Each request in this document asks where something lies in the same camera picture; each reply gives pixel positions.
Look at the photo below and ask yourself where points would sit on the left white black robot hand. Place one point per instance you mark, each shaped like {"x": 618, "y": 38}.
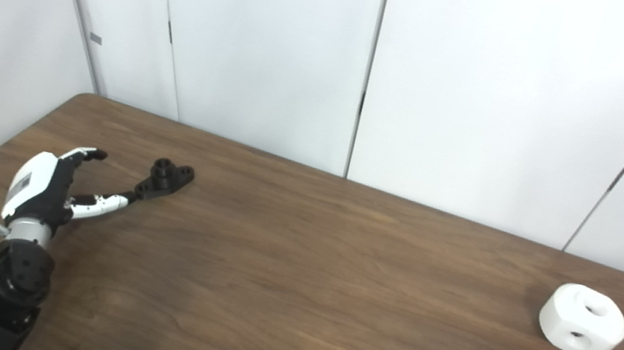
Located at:
{"x": 34, "y": 184}

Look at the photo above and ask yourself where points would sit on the round white piece with holes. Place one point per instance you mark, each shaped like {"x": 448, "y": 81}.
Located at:
{"x": 565, "y": 322}

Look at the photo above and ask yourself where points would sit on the black flanged holder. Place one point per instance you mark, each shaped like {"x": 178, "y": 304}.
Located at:
{"x": 163, "y": 181}

